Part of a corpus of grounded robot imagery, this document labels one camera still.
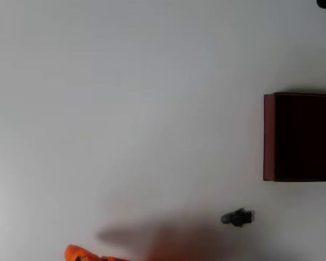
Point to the small dark grey object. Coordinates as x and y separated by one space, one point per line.
237 218

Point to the dark red box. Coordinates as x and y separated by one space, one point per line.
301 138

